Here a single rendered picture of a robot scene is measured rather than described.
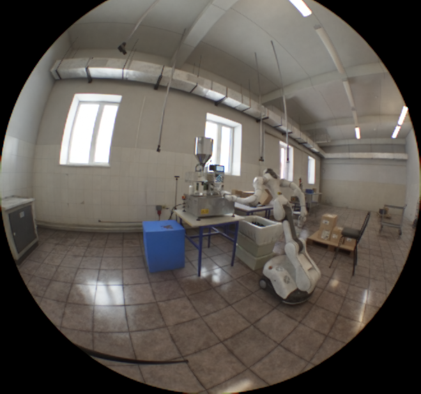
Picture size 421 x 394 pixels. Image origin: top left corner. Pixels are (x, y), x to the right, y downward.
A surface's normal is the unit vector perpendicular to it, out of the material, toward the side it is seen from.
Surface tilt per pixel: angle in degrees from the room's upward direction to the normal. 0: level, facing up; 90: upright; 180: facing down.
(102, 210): 90
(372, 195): 90
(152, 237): 90
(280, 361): 0
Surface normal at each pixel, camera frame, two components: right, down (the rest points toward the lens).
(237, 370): 0.06, -1.00
